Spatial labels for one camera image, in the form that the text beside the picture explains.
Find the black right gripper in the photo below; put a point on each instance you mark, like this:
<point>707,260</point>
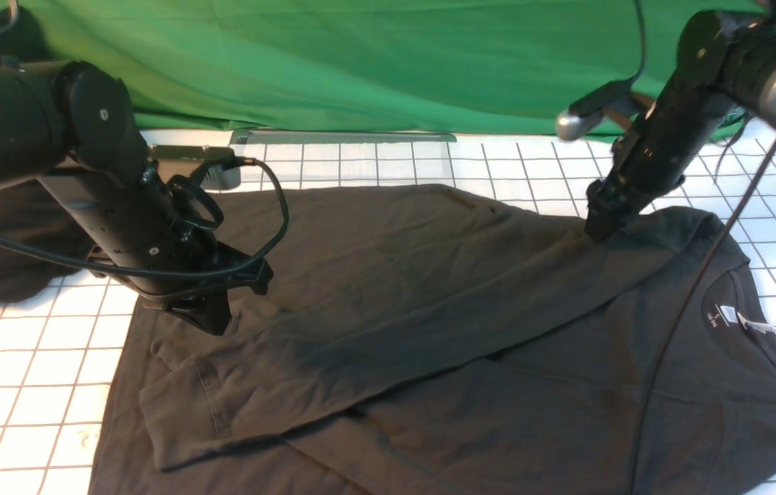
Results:
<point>650,159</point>

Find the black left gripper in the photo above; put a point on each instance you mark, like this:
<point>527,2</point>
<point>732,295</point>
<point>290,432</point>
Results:
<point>164,234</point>

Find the gray long sleeve shirt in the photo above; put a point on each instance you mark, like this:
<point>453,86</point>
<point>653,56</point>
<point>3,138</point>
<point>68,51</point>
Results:
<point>424,340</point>

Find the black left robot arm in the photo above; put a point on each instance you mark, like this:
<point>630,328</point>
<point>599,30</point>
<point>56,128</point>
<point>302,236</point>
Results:
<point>71,127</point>

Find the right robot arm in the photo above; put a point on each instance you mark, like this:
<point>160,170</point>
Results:
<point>725,61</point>

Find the gray metal bar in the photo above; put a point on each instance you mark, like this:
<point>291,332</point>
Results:
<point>277,136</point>

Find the green backdrop cloth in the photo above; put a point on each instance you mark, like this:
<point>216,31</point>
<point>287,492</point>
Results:
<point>473,67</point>

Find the black crumpled cloth pile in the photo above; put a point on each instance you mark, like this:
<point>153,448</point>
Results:
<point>28,213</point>

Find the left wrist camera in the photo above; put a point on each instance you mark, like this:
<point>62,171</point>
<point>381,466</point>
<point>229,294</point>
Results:
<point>212,168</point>

